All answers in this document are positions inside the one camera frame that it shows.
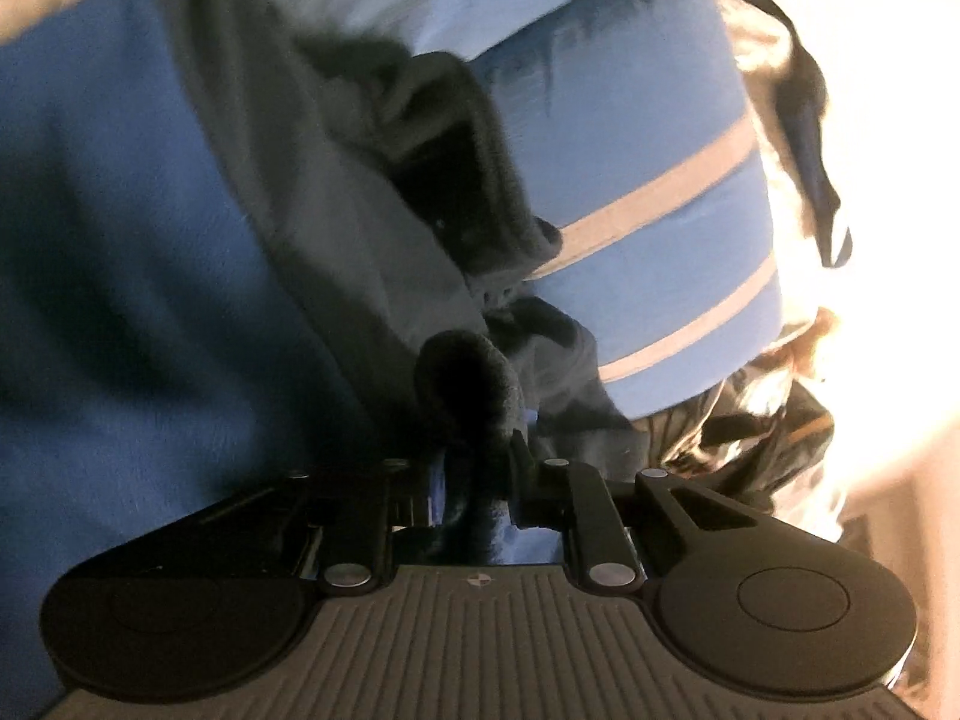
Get blue fleece blanket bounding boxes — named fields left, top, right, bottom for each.
left=0, top=0, right=421, bottom=698

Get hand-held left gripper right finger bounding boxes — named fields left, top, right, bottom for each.
left=508, top=427, right=760, bottom=593

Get navy garment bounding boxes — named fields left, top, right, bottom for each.
left=679, top=0, right=854, bottom=269

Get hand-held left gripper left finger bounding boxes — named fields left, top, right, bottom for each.
left=216, top=459, right=445, bottom=593

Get dark fleece garment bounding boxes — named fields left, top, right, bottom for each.
left=150, top=0, right=653, bottom=565

